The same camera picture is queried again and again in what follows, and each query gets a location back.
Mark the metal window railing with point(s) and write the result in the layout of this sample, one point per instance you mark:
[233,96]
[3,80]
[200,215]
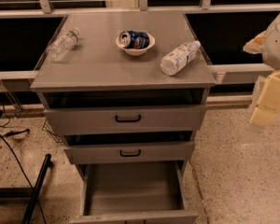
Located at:
[14,9]

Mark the grey drawer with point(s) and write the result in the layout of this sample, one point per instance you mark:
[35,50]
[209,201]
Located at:
[134,193]
[80,113]
[129,147]

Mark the black drawer handle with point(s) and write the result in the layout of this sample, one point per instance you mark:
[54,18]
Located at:
[130,153]
[119,119]

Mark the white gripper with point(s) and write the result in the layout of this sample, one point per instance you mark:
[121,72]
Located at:
[277,47]

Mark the white ceramic bowl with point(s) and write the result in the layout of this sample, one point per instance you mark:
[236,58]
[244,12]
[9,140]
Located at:
[137,52]

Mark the black metal stand leg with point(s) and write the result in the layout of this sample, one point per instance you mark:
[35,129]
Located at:
[47,163]

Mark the grey drawer cabinet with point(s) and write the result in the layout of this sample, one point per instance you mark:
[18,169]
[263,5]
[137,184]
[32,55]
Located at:
[98,64]

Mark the black top drawer handle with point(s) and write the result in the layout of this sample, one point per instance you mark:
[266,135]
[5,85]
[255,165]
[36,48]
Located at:
[119,119]

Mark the grey top drawer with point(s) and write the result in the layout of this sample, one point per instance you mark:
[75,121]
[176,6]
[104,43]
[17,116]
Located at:
[80,113]

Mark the clear plastic bottle green label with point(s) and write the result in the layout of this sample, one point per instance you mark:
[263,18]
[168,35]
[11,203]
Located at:
[62,45]

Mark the black middle drawer handle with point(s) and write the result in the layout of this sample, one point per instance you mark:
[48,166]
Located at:
[130,153]

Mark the blue soda can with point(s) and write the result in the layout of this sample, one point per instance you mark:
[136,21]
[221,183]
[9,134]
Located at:
[133,40]

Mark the grey middle drawer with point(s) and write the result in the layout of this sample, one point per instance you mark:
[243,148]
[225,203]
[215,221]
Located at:
[129,147]

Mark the grey bottom drawer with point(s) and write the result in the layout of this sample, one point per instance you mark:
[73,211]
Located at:
[134,193]

